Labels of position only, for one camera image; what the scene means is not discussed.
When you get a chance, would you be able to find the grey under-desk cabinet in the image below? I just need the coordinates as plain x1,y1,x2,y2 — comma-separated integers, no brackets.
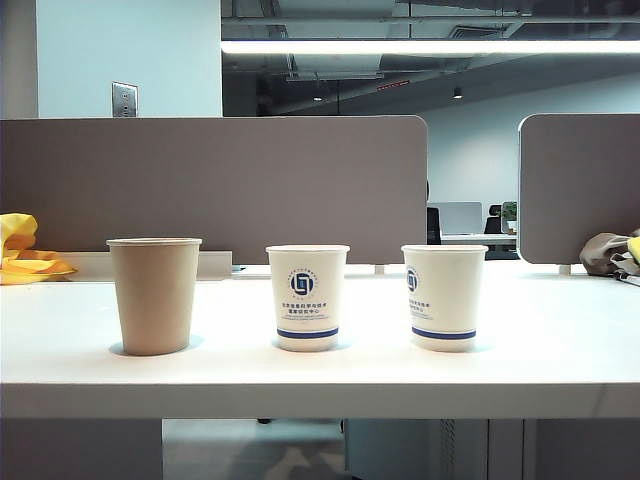
344,418,539,480

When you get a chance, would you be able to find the wide grey-brown desk divider panel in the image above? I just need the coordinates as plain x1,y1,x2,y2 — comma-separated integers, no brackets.
0,115,430,266

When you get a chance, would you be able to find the dark background chair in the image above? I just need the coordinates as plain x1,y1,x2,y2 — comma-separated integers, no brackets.
426,207,442,246

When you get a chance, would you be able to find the yellow cloth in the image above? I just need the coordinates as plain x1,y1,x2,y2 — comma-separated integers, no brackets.
0,212,79,286

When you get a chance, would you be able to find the white background partition screen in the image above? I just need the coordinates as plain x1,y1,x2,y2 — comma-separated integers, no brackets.
429,201,484,236

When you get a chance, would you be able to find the metal wall switch plate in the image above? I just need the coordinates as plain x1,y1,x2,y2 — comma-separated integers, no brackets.
111,81,140,119

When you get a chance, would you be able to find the white background desk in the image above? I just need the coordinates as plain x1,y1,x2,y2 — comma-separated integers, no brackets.
440,232,519,251

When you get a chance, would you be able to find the black background office chair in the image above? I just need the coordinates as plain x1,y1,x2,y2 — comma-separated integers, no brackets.
483,203,503,235

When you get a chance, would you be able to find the long ceiling light strip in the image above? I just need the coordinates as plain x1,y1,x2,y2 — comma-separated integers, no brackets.
219,39,640,55

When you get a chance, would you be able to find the white paper cup blue logo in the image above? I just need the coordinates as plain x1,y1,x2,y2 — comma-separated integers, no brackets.
400,243,489,354
265,244,351,353

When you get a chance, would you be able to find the narrow grey-brown desk divider panel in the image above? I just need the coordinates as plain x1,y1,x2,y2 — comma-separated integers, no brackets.
518,113,640,266

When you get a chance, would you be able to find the brown kraft paper cup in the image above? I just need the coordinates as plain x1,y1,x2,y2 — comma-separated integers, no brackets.
105,237,204,357

